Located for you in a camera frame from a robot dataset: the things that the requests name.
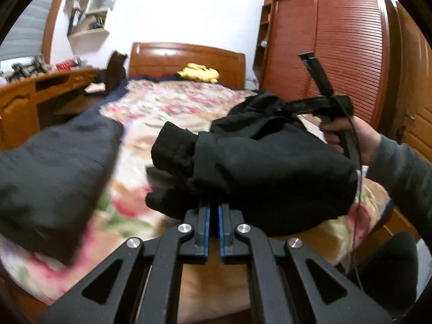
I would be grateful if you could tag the person's right forearm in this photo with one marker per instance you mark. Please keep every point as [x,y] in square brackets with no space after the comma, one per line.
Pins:
[401,175]

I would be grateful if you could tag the person's right hand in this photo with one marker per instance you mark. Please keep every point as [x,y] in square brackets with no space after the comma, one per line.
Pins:
[366,138]

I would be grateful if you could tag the black binder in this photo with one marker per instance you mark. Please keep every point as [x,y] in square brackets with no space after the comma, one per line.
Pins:
[72,23]

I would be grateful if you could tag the dark brown chair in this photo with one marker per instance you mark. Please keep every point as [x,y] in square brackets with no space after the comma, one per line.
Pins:
[114,71]

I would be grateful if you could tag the wooden louvred wardrobe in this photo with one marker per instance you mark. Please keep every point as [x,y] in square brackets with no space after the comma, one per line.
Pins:
[351,40]

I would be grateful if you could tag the wooden door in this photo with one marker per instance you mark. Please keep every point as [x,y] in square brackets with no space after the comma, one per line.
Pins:
[415,84]

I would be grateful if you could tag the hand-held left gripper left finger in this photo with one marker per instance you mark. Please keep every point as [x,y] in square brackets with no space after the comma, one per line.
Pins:
[206,236]

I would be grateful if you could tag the grey box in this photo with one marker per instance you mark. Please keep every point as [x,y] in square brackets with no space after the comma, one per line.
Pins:
[78,61]

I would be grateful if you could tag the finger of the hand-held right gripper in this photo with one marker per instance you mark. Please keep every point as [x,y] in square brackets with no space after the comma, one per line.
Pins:
[287,109]

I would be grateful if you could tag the wooden bed headboard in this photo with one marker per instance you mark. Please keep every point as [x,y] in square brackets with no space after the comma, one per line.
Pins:
[158,59]

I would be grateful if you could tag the window with grey blind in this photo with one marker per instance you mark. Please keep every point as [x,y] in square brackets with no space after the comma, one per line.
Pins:
[27,40]

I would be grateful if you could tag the black device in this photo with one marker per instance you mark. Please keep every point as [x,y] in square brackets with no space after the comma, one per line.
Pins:
[37,64]
[20,70]

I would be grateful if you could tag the white wall shelf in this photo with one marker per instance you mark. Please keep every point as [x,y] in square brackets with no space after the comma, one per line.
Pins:
[91,32]

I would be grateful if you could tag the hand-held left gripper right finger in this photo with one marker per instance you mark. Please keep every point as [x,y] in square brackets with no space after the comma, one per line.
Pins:
[221,236]

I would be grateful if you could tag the red basket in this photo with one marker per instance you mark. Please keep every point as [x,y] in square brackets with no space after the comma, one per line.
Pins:
[65,65]

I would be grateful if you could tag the black coat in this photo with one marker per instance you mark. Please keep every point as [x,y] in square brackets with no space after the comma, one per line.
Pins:
[270,162]

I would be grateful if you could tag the wooden desk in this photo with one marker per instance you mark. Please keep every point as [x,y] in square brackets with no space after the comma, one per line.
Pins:
[17,108]

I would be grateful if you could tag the yellow plush toy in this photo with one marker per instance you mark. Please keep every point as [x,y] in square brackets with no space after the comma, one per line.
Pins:
[199,72]

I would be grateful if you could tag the dark grey cloth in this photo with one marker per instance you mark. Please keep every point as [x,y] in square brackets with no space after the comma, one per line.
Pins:
[50,182]

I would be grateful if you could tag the bed with floral bedspread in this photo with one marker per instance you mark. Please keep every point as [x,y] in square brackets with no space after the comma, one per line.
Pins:
[162,108]

